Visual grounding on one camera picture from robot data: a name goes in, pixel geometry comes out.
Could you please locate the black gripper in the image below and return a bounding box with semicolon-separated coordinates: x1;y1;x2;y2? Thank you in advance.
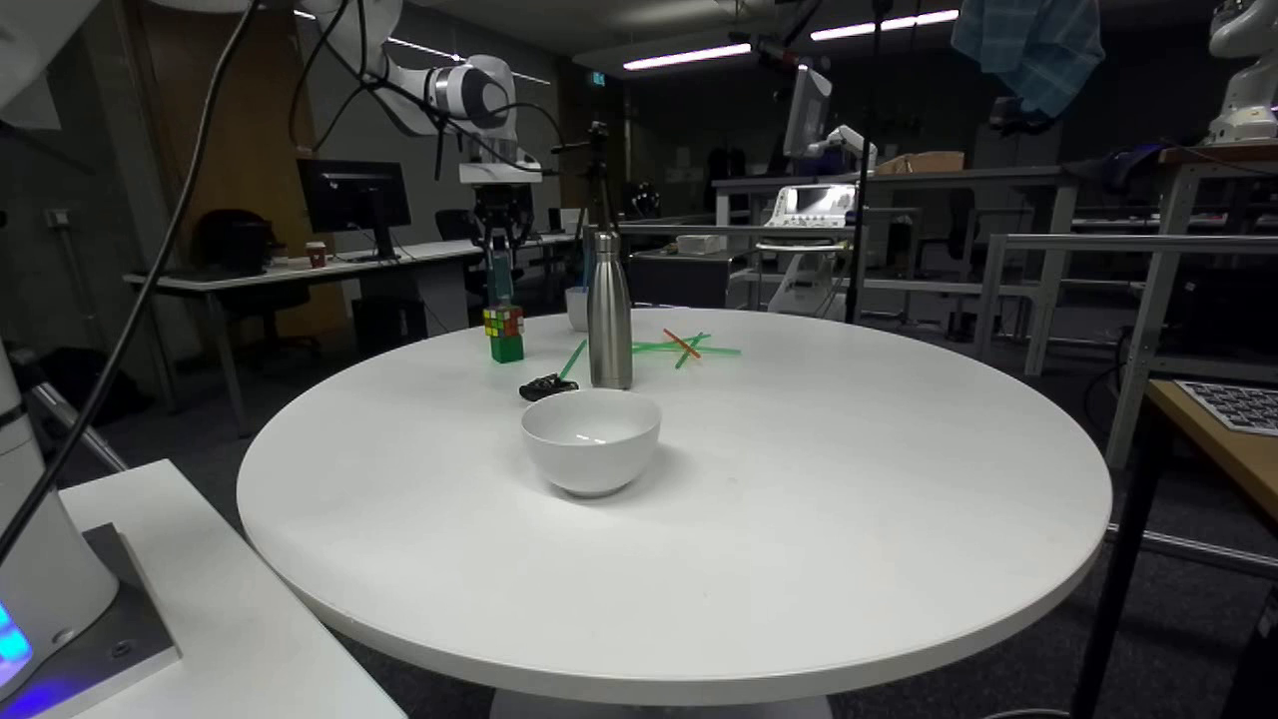
473;185;532;277

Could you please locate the small blue liquid bottle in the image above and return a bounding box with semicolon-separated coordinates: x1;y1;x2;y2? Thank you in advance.
485;257;516;308

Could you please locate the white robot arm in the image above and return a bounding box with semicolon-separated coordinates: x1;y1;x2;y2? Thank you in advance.
263;0;543;190

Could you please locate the steel water bottle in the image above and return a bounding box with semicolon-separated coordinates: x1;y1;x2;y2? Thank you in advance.
587;233;630;386

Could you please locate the green block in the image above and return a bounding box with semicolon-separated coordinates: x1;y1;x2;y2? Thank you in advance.
485;335;523;363

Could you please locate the colourful rubiks cube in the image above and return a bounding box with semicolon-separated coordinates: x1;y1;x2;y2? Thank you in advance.
483;305;523;338

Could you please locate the white cup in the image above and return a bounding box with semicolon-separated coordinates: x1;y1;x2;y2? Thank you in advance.
563;285;589;331

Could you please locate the black folding multitool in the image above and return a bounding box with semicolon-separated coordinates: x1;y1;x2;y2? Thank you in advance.
520;374;579;405

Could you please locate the black computer monitor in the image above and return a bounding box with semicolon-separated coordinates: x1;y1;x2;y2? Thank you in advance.
298;158;412;261

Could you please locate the white ceramic bowl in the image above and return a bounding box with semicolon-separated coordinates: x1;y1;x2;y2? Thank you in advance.
520;386;664;494

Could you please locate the round white table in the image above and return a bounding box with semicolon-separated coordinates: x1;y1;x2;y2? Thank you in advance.
234;308;1112;706

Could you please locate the wooden side desk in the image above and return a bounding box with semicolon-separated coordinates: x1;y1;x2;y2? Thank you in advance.
1151;381;1278;522

